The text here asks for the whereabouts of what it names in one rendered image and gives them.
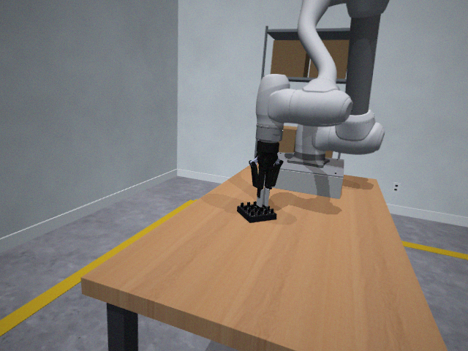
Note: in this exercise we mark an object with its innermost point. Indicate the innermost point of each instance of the black knob box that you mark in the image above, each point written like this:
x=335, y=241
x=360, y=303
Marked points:
x=254, y=213

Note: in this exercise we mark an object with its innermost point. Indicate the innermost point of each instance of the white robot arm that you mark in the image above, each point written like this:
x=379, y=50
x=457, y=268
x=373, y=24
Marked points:
x=320, y=104

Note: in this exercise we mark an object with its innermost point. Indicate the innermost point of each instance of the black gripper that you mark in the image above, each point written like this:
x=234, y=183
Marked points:
x=267, y=171

